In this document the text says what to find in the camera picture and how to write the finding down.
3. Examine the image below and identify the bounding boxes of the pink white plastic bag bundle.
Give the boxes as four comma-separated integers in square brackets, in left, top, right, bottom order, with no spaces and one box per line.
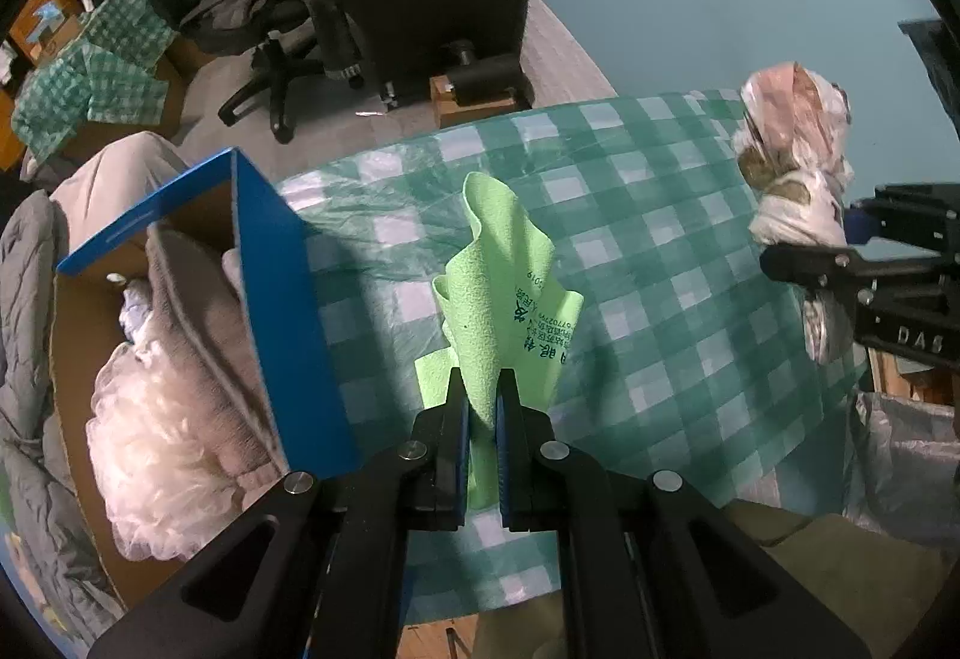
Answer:
[730,61,858,367]

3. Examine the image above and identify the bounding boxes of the light green microfiber cloth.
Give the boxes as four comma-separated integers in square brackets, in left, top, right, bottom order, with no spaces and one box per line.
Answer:
[415,171,584,510]

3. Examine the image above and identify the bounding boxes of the silver plastic bag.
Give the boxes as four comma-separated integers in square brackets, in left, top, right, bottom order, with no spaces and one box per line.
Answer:
[843,393,958,550]

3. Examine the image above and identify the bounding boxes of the green checkered tablecloth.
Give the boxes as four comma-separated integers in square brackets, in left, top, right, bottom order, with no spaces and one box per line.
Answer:
[273,86,875,627]

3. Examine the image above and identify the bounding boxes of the grey folded towel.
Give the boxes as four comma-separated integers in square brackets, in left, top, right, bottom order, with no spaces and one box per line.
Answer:
[145,223,285,501]

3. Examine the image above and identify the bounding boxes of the blue cardboard box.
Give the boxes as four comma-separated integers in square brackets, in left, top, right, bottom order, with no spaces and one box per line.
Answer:
[49,149,361,607]

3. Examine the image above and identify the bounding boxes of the grey blanket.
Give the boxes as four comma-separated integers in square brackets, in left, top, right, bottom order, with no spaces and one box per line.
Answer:
[0,130,189,645]

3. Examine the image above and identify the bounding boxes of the small wooden block stand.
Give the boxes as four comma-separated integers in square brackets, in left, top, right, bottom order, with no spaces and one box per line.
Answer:
[430,40,534,129]

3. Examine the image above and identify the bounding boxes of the black office chair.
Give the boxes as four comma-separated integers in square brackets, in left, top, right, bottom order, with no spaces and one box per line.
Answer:
[147,0,364,145]

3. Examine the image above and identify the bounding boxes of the green checkered cloth on box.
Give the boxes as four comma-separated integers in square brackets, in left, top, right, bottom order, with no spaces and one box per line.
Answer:
[10,0,176,163]

